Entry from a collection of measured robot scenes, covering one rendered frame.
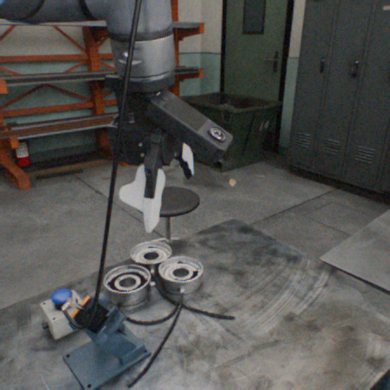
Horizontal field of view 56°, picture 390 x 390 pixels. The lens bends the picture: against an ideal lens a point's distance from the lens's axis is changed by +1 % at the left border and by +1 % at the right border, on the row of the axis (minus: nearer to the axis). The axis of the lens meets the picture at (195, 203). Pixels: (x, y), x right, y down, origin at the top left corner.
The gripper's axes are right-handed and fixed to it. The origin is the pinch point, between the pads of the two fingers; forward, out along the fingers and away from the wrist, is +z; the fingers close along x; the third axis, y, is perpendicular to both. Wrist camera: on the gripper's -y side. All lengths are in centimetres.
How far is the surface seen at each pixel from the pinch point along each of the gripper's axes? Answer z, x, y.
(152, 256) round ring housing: 33.5, -18.8, 17.8
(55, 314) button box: 24.9, 9.5, 23.7
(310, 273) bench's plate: 36, -28, -21
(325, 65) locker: 64, -313, -2
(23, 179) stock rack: 143, -173, 246
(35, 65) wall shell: 68, -273, 291
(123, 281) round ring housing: 30.5, -6.3, 18.9
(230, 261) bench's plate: 36.1, -25.7, -1.2
